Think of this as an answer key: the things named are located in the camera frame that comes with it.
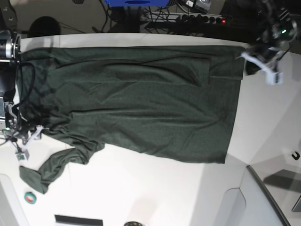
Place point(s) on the green red tape roll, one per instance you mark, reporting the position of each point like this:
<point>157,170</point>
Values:
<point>30,198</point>

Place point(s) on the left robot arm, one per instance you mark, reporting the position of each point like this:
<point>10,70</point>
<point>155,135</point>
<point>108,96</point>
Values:
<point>279,28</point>

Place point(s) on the small black round object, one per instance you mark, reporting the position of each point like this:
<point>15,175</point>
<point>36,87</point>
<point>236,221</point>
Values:
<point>132,223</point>

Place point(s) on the blue plastic bin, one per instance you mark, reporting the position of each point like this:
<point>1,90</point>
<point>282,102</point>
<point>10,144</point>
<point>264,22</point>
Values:
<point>137,3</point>

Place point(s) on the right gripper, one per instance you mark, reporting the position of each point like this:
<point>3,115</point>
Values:
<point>21,138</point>

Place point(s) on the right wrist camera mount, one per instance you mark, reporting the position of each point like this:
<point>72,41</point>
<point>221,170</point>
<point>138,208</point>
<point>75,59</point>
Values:
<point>22,155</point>

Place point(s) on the grey power strip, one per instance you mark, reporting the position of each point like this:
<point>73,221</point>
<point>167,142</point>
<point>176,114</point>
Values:
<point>180,17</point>

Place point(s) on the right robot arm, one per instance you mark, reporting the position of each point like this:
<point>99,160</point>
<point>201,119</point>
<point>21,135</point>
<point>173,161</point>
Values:
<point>12,126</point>

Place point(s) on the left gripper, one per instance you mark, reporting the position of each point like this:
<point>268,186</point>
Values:
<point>263,57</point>

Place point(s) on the dark green t-shirt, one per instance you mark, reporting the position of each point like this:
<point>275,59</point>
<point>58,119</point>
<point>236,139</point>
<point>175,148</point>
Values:
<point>176,102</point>

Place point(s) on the black U-shaped hook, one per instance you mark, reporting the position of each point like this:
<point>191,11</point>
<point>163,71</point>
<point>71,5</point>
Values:
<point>296,156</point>

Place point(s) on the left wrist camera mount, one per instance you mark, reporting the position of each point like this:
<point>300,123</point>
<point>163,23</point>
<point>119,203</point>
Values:
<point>274,78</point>

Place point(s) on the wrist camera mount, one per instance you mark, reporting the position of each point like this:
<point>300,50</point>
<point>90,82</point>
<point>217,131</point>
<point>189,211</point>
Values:
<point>274,78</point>
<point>22,155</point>

